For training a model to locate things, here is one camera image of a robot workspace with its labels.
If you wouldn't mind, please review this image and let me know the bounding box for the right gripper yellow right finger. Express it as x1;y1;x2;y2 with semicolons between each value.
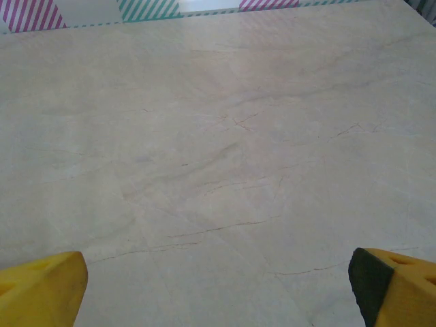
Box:
348;247;436;327

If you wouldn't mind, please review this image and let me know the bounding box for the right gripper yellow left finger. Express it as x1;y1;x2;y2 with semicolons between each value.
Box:
0;251;89;327

